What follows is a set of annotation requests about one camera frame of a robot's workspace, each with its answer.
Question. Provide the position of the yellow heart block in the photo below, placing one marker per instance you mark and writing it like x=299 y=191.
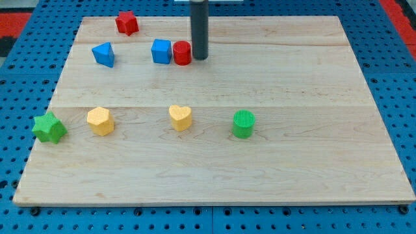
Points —
x=181 y=117

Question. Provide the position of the green cylinder block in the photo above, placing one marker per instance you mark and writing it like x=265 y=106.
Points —
x=243 y=123

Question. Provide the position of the red cylinder block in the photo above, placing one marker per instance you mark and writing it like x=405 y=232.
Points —
x=182 y=53

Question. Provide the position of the light wooden board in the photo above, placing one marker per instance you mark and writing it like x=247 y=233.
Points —
x=318 y=137

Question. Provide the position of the blue cube block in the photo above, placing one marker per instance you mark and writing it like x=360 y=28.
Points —
x=161 y=51

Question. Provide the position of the yellow hexagon block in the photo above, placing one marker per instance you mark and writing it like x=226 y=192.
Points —
x=100 y=121

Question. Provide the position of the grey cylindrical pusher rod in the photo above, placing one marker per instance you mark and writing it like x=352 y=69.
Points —
x=199 y=23

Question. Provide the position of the blue triangle block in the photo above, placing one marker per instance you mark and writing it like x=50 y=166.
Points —
x=104 y=54

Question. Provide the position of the red star block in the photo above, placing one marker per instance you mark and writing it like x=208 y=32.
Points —
x=127 y=23

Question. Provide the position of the green star block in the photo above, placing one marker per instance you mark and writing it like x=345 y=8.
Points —
x=48 y=128

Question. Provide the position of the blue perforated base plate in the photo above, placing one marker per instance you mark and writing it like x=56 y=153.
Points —
x=32 y=68

